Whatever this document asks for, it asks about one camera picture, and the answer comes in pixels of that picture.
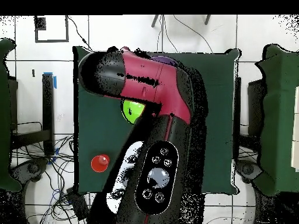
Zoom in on large green bowl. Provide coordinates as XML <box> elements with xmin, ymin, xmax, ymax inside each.
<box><xmin>120</xmin><ymin>99</ymin><xmax>146</xmax><ymax>125</ymax></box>

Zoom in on large purple bowl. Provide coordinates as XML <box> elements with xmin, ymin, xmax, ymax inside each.
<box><xmin>151</xmin><ymin>55</ymin><xmax>179</xmax><ymax>68</ymax></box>

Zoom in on orange cup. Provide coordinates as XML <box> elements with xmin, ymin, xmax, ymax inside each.
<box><xmin>91</xmin><ymin>153</ymin><xmax>110</xmax><ymax>173</ymax></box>

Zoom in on dark green tablecloth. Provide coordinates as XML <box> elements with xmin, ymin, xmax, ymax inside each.
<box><xmin>74</xmin><ymin>45</ymin><xmax>241</xmax><ymax>195</ymax></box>

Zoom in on black metal stand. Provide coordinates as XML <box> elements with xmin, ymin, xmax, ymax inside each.
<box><xmin>11</xmin><ymin>72</ymin><xmax>57</xmax><ymax>156</ymax></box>
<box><xmin>233</xmin><ymin>76</ymin><xmax>242</xmax><ymax>159</ymax></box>

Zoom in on black floor box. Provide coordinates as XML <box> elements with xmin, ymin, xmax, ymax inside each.
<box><xmin>66</xmin><ymin>186</ymin><xmax>91</xmax><ymax>221</ymax></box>

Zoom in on black equipment box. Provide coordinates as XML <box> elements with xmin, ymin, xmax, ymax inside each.
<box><xmin>247</xmin><ymin>79</ymin><xmax>266</xmax><ymax>138</ymax></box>
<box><xmin>8</xmin><ymin>76</ymin><xmax>19</xmax><ymax>131</ymax></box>

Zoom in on black floor stand base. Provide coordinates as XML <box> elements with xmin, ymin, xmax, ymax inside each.
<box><xmin>235</xmin><ymin>159</ymin><xmax>263</xmax><ymax>184</ymax></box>
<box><xmin>10</xmin><ymin>157</ymin><xmax>51</xmax><ymax>185</ymax></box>

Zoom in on side table green cloth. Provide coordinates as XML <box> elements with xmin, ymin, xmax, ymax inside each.
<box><xmin>253</xmin><ymin>44</ymin><xmax>299</xmax><ymax>197</ymax></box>
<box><xmin>0</xmin><ymin>38</ymin><xmax>23</xmax><ymax>193</ymax></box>

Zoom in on tangle of floor cables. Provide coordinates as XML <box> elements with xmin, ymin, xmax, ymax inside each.
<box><xmin>10</xmin><ymin>121</ymin><xmax>94</xmax><ymax>224</ymax></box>

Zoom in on camera tripod legs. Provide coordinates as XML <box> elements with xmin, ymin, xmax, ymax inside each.
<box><xmin>151</xmin><ymin>14</ymin><xmax>211</xmax><ymax>28</ymax></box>

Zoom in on black floor cable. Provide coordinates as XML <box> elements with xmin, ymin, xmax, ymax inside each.
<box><xmin>67</xmin><ymin>15</ymin><xmax>94</xmax><ymax>52</ymax></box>

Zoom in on gray square floor frame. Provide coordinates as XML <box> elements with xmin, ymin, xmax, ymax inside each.
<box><xmin>34</xmin><ymin>15</ymin><xmax>69</xmax><ymax>43</ymax></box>

